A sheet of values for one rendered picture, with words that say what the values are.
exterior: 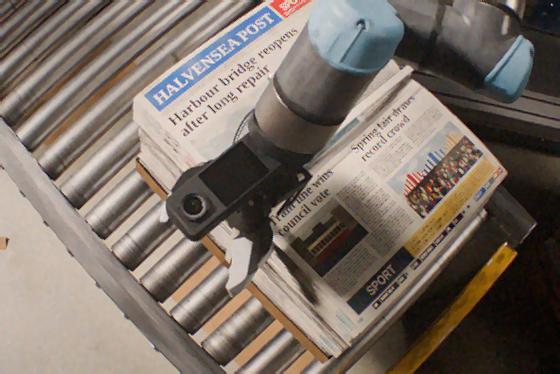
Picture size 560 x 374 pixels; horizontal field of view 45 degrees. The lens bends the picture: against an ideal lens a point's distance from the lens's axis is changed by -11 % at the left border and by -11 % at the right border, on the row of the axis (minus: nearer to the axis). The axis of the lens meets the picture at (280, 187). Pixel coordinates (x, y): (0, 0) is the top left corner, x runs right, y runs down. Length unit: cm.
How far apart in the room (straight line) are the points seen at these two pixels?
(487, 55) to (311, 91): 18
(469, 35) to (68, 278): 143
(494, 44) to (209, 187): 30
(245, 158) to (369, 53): 16
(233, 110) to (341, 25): 29
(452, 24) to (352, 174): 24
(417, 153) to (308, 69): 30
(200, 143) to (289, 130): 20
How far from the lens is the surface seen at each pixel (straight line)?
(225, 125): 84
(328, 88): 62
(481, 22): 71
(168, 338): 106
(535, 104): 192
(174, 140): 84
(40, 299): 194
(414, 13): 70
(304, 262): 80
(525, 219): 116
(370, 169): 85
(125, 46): 120
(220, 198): 67
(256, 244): 74
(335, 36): 59
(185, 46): 118
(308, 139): 65
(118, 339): 188
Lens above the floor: 185
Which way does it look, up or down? 73 degrees down
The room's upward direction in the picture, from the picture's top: 9 degrees clockwise
